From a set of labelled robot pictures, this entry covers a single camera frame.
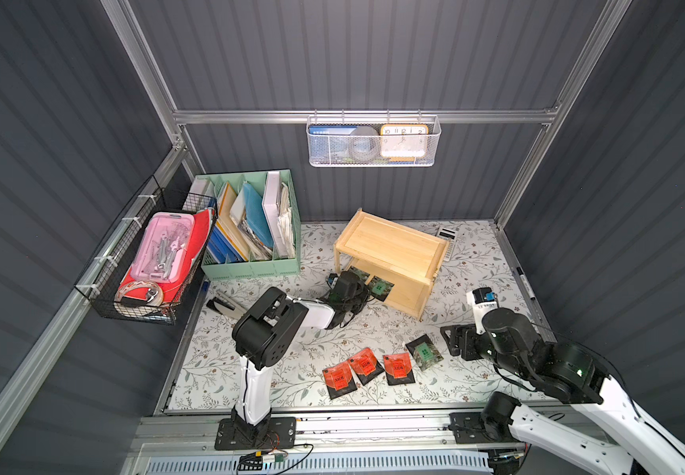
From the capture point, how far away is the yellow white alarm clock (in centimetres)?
90

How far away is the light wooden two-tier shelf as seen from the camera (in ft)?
2.71

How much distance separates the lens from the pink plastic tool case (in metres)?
0.70
